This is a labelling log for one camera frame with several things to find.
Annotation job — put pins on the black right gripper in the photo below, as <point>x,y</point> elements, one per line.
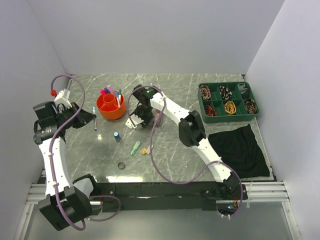
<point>147,121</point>

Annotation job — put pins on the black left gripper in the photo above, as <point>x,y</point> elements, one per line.
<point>83,118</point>

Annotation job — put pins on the blue capped white marker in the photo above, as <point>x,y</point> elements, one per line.
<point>117,98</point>

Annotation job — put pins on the light purple highlighter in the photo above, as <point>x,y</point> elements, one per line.
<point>110,89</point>

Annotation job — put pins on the purple capped black highlighter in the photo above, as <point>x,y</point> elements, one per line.
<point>106,90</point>

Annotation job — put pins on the pink capped black highlighter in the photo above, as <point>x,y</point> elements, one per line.
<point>103,92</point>

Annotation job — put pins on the blue white pen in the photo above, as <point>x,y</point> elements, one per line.
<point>95,118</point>

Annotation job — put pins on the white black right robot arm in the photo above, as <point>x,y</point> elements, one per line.
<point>192,134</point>

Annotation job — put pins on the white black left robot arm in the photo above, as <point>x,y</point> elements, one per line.
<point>66,201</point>

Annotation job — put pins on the orange round divided container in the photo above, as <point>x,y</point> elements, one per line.
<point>108,106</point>

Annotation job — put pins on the blue glue stick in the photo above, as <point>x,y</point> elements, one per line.
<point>117,136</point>

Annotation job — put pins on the tan eraser block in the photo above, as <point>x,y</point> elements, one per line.
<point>143,151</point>

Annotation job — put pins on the pink black rolled band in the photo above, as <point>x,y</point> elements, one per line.
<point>205,92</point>

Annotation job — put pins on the orange navy rolled band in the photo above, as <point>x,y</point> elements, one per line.
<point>209,111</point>

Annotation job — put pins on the green compartment tray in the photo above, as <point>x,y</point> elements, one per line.
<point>225,102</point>

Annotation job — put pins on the black white rolled band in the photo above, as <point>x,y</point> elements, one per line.
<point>225,92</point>

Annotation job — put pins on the yellow rolled band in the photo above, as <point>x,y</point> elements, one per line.
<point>230,108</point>

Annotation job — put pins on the grey rolled cloth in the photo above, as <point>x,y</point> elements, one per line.
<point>244,90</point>

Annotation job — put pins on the black cloth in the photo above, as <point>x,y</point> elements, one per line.
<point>239,149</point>

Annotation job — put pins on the brown black rolled band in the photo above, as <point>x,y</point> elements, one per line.
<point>250,106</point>

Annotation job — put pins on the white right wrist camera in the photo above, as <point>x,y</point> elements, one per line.
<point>133,121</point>

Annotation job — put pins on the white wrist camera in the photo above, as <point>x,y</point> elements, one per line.
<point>61,97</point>
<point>133,121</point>

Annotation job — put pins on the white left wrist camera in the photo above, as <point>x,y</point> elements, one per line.
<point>61,97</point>

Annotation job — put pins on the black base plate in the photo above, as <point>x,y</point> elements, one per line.
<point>133,196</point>

